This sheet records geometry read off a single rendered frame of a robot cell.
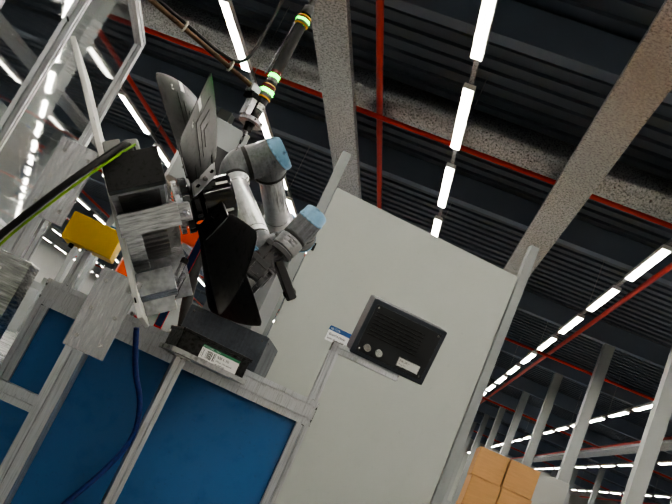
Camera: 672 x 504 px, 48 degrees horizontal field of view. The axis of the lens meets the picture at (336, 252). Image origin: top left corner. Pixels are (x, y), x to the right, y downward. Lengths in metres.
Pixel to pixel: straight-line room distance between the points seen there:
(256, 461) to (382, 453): 1.62
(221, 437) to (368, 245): 1.87
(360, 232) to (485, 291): 0.75
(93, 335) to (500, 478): 8.42
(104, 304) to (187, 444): 0.68
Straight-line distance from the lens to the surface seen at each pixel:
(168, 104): 2.02
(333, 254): 3.92
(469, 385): 4.05
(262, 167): 2.47
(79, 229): 2.39
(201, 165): 1.84
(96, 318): 1.84
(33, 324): 2.40
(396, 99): 10.80
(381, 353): 2.38
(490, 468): 9.93
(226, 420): 2.37
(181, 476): 2.38
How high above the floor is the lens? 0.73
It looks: 14 degrees up
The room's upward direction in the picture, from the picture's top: 25 degrees clockwise
